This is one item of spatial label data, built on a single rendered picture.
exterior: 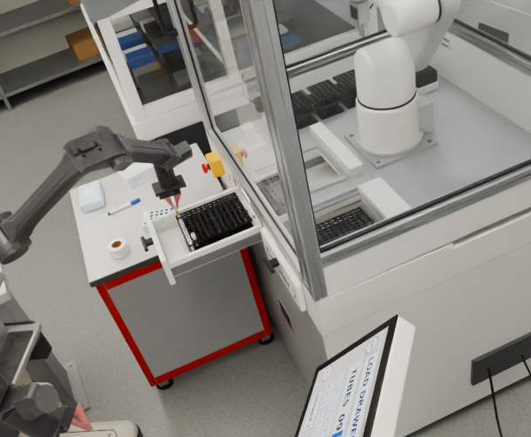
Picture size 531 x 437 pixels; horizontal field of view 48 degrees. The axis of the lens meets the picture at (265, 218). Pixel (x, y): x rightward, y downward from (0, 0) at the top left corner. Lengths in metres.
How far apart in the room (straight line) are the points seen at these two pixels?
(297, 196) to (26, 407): 0.71
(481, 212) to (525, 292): 0.47
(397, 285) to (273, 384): 1.06
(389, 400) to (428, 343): 0.89
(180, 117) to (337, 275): 1.36
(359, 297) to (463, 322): 0.47
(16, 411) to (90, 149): 0.58
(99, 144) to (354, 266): 0.70
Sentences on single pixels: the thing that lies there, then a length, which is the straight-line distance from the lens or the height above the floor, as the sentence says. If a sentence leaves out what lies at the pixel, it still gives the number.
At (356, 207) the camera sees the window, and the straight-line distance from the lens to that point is 1.47.
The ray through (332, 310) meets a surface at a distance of 1.65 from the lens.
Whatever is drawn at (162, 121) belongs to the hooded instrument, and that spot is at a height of 0.87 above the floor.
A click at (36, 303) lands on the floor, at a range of 3.44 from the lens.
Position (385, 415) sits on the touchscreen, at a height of 1.19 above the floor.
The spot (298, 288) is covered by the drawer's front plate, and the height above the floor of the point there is 0.92.
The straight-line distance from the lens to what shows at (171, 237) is 2.09.
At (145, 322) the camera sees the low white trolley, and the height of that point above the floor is 0.46.
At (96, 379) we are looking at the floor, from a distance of 2.92.
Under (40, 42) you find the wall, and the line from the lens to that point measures 5.96.
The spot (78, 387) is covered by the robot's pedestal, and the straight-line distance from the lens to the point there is 2.92.
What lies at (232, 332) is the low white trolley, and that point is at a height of 0.20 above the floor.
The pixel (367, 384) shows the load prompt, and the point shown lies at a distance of 1.17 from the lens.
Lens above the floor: 2.14
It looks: 40 degrees down
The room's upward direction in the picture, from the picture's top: 14 degrees counter-clockwise
